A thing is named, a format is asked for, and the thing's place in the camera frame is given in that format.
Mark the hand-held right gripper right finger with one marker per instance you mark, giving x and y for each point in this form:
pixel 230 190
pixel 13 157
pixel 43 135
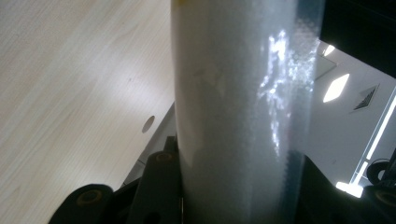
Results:
pixel 327 202

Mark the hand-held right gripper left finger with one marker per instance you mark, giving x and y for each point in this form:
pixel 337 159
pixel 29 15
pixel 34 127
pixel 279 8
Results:
pixel 155 186

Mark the red and white spout pouch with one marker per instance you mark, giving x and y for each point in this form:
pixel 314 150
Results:
pixel 233 109

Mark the ceiling light strip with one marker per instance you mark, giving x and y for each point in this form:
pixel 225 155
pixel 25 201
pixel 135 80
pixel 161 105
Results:
pixel 381 130

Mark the ceiling air vent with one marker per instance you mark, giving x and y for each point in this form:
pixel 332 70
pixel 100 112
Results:
pixel 366 98

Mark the ceiling light panel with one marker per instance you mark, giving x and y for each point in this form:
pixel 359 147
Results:
pixel 329 50
pixel 336 88

